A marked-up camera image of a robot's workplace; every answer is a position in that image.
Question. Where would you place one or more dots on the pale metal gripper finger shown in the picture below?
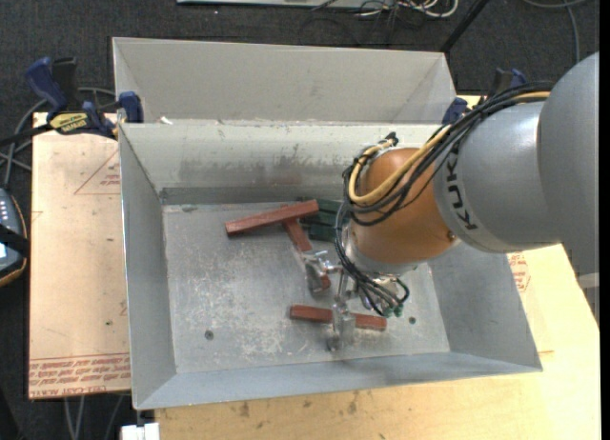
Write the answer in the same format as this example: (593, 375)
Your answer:
(341, 328)
(316, 266)

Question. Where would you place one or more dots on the red-brown flat block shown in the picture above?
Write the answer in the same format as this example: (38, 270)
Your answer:
(267, 220)
(309, 313)
(297, 236)

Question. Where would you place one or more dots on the grey metal bin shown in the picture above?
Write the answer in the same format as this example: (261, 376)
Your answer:
(238, 286)

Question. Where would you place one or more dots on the brown cardboard board red print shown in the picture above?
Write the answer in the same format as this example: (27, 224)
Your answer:
(76, 247)

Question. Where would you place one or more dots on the dark green flat block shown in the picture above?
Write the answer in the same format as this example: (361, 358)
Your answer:
(332, 206)
(325, 230)

